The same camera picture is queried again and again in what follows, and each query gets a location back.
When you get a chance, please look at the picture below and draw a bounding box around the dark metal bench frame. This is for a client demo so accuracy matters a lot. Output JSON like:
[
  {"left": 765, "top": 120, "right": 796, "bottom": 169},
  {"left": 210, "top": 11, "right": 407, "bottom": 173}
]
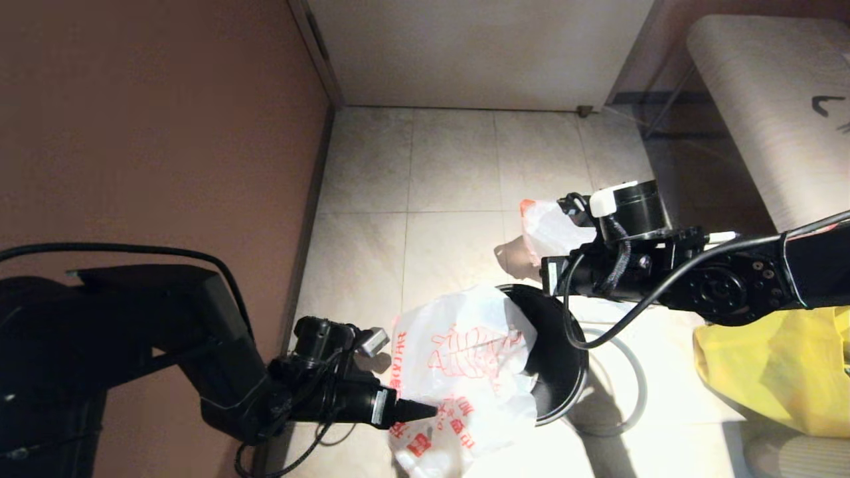
[{"left": 606, "top": 63, "right": 728, "bottom": 141}]

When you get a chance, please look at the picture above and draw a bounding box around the yellow plastic bag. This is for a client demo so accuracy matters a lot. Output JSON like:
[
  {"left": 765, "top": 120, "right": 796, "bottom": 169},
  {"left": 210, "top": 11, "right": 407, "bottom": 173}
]
[{"left": 693, "top": 307, "right": 850, "bottom": 438}]

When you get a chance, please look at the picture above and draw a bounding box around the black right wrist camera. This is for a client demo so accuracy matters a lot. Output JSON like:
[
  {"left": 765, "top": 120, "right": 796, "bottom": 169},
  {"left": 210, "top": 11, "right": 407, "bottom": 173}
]
[{"left": 558, "top": 193, "right": 593, "bottom": 221}]

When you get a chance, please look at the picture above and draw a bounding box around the grey bin rim ring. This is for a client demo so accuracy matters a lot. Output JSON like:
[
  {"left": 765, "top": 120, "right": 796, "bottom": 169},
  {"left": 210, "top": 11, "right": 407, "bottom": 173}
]
[{"left": 571, "top": 325, "right": 648, "bottom": 438}]

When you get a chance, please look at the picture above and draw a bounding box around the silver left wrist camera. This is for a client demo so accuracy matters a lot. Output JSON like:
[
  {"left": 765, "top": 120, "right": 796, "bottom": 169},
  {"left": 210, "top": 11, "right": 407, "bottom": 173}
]
[{"left": 355, "top": 327, "right": 390, "bottom": 358}]

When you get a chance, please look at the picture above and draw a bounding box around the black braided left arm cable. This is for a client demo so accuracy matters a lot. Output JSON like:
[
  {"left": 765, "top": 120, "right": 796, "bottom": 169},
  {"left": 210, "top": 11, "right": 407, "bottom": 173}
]
[{"left": 232, "top": 352, "right": 363, "bottom": 478}]

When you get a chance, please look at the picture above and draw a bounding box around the beige striped cushion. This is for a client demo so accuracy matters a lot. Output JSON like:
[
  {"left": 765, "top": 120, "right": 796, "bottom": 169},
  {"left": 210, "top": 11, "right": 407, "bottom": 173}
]
[{"left": 744, "top": 435, "right": 850, "bottom": 478}]

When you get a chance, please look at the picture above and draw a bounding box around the black round trash bin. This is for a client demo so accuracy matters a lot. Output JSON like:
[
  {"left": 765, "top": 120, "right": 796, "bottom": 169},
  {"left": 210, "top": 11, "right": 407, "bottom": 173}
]
[{"left": 495, "top": 284, "right": 590, "bottom": 427}]

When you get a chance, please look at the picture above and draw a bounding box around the white red-printed plastic bag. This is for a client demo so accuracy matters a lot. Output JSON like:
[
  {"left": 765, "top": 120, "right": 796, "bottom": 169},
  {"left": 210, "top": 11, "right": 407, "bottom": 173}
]
[{"left": 388, "top": 285, "right": 539, "bottom": 478}]

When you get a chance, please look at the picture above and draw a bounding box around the white red-printed trash bag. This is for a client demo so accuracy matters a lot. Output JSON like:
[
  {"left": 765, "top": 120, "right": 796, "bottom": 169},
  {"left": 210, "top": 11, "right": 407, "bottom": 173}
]
[{"left": 520, "top": 198, "right": 598, "bottom": 266}]

